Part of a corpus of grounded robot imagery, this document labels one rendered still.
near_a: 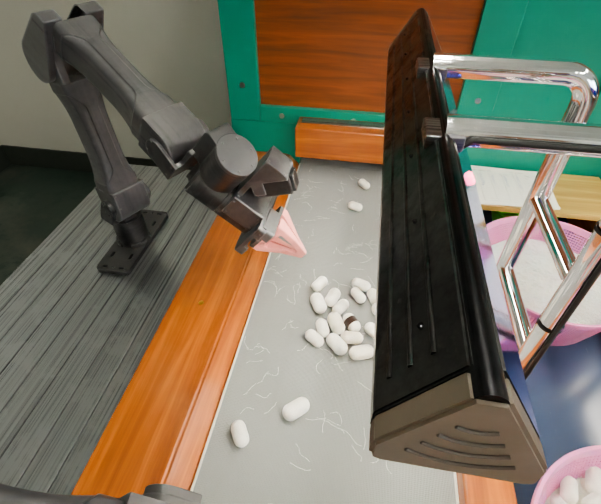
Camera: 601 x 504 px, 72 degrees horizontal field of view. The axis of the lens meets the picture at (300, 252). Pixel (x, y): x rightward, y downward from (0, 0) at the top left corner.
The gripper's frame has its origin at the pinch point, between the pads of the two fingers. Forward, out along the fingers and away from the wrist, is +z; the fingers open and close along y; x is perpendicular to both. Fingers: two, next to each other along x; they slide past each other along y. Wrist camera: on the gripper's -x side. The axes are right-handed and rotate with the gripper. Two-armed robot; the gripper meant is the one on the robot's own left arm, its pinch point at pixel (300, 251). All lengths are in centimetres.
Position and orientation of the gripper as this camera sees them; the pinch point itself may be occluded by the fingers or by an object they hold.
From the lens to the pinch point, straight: 65.5
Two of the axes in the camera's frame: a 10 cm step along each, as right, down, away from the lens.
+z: 7.5, 5.6, 3.4
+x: -6.4, 4.8, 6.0
